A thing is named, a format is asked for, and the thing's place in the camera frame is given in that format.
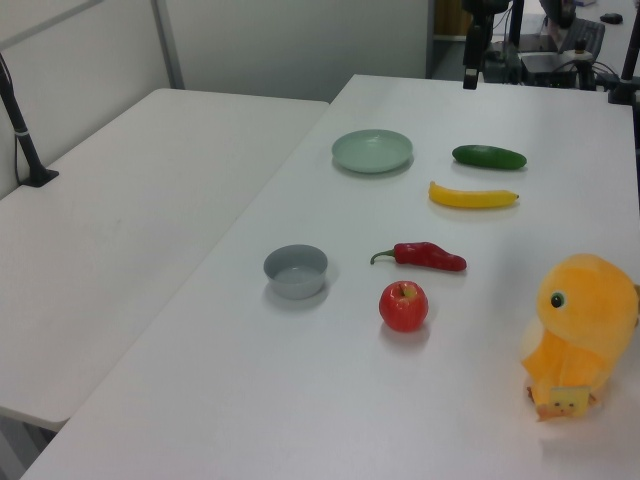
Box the black device box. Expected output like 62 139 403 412
519 51 577 87

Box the yellow banana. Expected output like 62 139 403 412
428 180 520 211

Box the black pole with white band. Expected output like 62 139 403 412
0 52 60 189

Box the grey partition post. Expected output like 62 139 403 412
151 0 186 91

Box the green cucumber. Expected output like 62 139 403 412
451 144 528 172

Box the orange plush toy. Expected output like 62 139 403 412
519 253 640 421

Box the black keyboard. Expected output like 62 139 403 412
563 19 607 57

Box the red chili pepper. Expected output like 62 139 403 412
369 241 468 274

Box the red apple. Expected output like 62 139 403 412
378 280 430 333

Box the grey bowl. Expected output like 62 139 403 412
263 243 329 301

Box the pale green plate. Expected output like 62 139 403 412
331 128 415 174

